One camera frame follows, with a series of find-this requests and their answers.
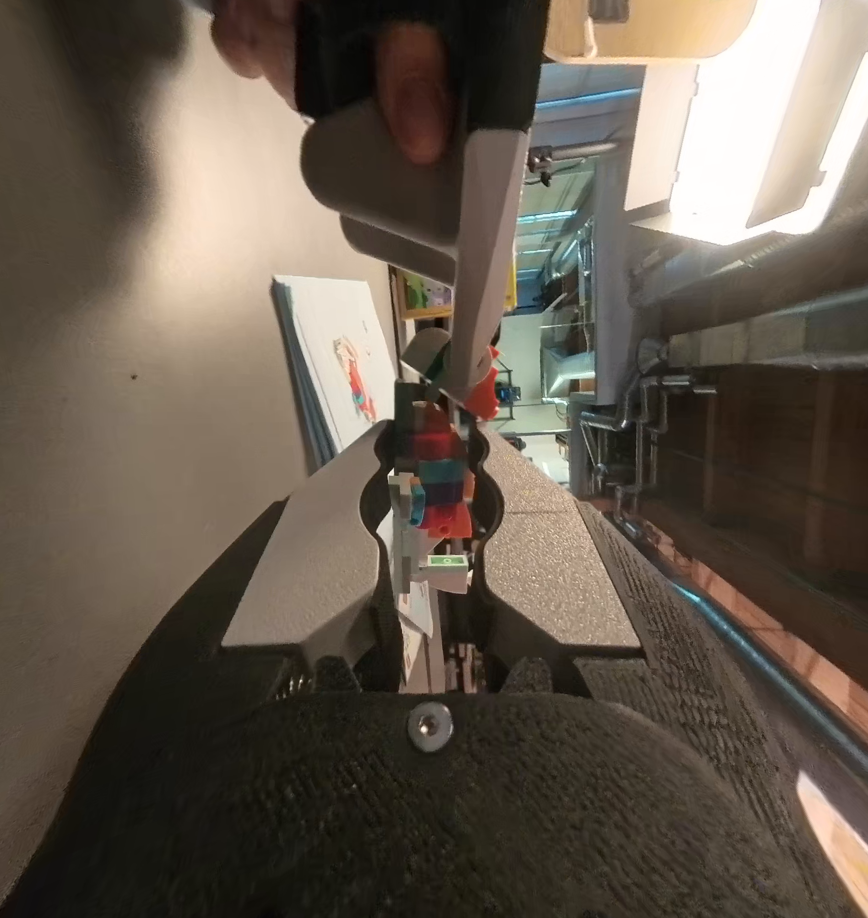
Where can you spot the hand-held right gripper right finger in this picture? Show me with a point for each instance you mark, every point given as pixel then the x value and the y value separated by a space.
pixel 563 574

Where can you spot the orange toy brick head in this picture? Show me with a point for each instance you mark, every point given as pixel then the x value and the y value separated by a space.
pixel 485 394

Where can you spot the colourful toy brick fish body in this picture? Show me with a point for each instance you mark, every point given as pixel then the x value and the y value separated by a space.
pixel 434 444

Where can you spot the yellow toy set box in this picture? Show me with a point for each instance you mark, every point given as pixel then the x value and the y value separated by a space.
pixel 423 294

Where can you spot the person's left hand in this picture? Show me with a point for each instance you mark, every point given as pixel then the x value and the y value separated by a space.
pixel 416 100

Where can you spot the open pale blue instruction booklet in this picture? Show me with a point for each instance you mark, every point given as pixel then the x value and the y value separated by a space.
pixel 333 344

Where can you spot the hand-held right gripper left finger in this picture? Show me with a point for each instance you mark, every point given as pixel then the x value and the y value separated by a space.
pixel 298 574

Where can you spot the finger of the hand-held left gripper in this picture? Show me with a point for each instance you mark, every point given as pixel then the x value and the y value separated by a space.
pixel 488 251
pixel 427 351

